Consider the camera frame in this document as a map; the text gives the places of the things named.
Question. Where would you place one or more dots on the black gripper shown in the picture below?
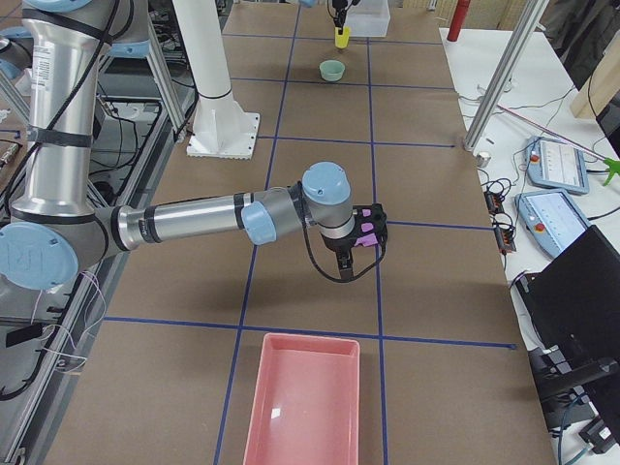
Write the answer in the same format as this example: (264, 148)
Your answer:
(338, 245)
(330, 6)

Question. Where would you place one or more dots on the yellow plastic cup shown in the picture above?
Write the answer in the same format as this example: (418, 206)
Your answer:
(341, 41)

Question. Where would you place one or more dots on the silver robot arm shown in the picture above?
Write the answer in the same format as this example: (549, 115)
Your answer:
(54, 234)

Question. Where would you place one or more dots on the clear plastic storage box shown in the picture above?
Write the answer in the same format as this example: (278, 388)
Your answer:
(368, 19)

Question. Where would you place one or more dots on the purple microfiber cloth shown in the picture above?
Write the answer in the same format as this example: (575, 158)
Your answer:
(367, 236)

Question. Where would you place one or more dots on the green plastic bowl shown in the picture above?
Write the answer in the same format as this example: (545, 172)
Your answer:
(332, 70)

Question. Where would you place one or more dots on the red cylinder bottle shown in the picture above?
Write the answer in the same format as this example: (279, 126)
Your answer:
(458, 18)

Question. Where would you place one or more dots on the pink plastic tray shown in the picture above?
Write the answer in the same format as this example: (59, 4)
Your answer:
(306, 401)

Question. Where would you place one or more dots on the lower blue teach pendant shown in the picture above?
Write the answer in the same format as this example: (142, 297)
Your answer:
(553, 218)

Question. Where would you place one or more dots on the blue teach pendant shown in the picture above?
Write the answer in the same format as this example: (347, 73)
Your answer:
(551, 163)
(553, 218)

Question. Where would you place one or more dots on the upper blue teach pendant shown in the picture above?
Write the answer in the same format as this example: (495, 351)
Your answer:
(551, 163)

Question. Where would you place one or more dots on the black laptop computer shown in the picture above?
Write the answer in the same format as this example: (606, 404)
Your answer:
(574, 302)

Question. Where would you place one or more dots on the white pedestal column base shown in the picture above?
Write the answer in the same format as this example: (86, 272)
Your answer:
(221, 128)

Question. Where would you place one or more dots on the aluminium frame post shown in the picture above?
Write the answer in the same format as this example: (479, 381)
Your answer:
(526, 25)

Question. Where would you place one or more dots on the green handled grabber stick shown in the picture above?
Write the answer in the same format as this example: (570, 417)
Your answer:
(612, 165)

